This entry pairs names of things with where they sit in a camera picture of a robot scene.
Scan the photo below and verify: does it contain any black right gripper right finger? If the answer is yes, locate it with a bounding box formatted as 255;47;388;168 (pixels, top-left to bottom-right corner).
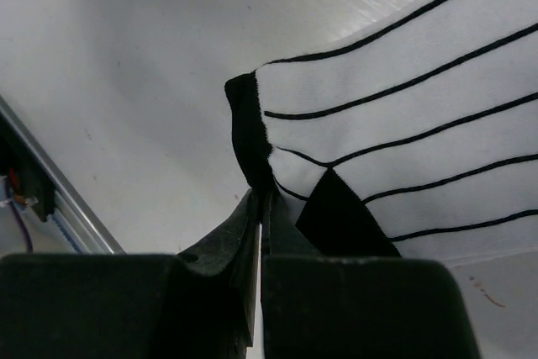
261;193;480;358

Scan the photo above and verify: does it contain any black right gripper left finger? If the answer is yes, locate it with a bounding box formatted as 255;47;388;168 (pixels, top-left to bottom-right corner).
1;191;259;358

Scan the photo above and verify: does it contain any white black-striped sock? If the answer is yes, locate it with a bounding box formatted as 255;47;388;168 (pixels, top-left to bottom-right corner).
225;0;537;263

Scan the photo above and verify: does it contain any aluminium table frame rail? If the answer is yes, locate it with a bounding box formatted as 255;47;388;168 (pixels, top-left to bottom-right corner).
1;100;124;254

